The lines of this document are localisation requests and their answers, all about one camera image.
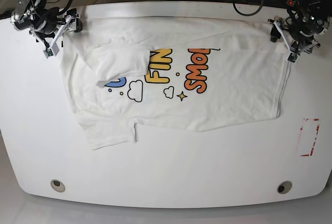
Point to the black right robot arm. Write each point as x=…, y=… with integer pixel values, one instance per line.
x=32, y=13

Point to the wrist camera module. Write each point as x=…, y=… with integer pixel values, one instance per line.
x=52, y=51
x=293, y=57

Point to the left table cable grommet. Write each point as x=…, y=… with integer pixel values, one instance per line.
x=57, y=186

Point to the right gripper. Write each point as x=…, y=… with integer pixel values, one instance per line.
x=49, y=33

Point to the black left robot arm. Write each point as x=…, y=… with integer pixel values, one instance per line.
x=316, y=8

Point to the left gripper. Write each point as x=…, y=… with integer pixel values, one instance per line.
x=298, y=32

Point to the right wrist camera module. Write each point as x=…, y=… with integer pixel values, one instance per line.
x=52, y=51

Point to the table cable grommet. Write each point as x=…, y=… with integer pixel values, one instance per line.
x=284, y=187
x=57, y=186

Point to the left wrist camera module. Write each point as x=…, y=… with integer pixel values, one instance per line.
x=293, y=57

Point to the right table cable grommet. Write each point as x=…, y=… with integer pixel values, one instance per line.
x=284, y=187

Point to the red tape rectangle marker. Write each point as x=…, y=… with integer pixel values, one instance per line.
x=308, y=136

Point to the white printed T-shirt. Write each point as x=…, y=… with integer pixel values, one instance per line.
x=192, y=74

